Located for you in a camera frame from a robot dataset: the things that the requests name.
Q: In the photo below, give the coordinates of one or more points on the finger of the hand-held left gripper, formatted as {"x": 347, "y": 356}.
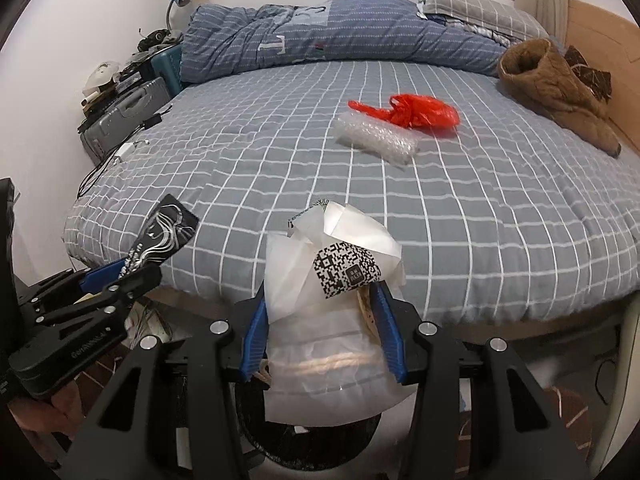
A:
{"x": 135, "y": 282}
{"x": 100, "y": 277}

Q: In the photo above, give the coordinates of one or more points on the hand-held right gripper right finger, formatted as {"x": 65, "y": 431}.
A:
{"x": 392, "y": 340}

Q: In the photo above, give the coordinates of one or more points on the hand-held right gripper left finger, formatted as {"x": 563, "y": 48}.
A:
{"x": 252, "y": 345}

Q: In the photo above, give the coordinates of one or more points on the dark snack wrapper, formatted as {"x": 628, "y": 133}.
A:
{"x": 160, "y": 232}

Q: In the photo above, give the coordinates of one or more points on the white plastic wrapper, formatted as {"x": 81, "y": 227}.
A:
{"x": 325, "y": 320}

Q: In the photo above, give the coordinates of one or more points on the bin with black bag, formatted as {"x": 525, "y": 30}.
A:
{"x": 280, "y": 437}

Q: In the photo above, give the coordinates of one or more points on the person's left hand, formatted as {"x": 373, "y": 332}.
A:
{"x": 47, "y": 410}

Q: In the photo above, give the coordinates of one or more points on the person's left leg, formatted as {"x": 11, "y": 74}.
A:
{"x": 105, "y": 365}

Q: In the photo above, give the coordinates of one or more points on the person's leg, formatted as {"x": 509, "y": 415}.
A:
{"x": 105, "y": 365}
{"x": 525, "y": 420}

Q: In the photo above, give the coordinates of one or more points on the white charger plug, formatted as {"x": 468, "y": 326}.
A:
{"x": 125, "y": 151}

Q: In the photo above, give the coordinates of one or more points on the bed with grey checked sheet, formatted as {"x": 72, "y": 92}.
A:
{"x": 475, "y": 220}

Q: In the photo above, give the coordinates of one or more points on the person's right leg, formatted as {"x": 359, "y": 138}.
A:
{"x": 525, "y": 420}

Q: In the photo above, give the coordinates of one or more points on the grey suitcase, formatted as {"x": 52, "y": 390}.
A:
{"x": 125, "y": 115}

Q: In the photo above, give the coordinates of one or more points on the white rounded appliance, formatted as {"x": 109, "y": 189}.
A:
{"x": 102, "y": 77}

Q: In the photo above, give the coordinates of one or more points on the clear bubble wrap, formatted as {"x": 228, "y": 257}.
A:
{"x": 375, "y": 137}

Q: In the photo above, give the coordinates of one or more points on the teal suitcase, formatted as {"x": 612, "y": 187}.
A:
{"x": 167, "y": 70}

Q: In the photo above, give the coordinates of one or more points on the red plastic bag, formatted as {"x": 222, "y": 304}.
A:
{"x": 420, "y": 112}

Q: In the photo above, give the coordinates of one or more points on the white furniture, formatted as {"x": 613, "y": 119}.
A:
{"x": 625, "y": 385}

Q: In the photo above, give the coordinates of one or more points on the black clutter pile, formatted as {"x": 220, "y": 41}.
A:
{"x": 160, "y": 40}

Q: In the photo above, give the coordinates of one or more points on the brown quilted jacket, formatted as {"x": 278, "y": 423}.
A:
{"x": 555, "y": 85}

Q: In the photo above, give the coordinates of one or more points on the blue striped quilt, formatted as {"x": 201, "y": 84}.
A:
{"x": 360, "y": 30}

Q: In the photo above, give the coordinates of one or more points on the dark brown patterned cloth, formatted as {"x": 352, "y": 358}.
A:
{"x": 592, "y": 77}

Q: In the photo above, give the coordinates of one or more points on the grey checked pillow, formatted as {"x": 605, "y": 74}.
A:
{"x": 475, "y": 5}

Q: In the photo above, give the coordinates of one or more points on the wooden headboard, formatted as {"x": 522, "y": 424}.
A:
{"x": 615, "y": 45}

